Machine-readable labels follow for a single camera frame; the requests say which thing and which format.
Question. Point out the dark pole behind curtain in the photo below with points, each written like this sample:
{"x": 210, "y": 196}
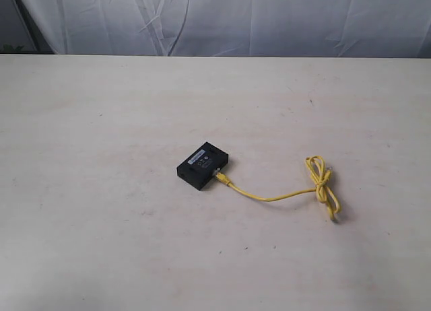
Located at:
{"x": 39, "y": 43}

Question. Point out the black rectangular adapter box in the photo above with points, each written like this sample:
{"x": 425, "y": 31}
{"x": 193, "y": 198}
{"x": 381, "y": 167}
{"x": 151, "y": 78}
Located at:
{"x": 200, "y": 167}

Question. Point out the white backdrop curtain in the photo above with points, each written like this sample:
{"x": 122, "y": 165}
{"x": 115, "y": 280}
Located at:
{"x": 224, "y": 28}

